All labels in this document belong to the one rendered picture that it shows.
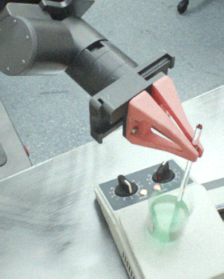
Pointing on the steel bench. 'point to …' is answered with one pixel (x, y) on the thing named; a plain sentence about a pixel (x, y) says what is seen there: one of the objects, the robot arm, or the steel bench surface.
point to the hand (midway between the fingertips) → (193, 150)
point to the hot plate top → (174, 258)
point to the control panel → (141, 178)
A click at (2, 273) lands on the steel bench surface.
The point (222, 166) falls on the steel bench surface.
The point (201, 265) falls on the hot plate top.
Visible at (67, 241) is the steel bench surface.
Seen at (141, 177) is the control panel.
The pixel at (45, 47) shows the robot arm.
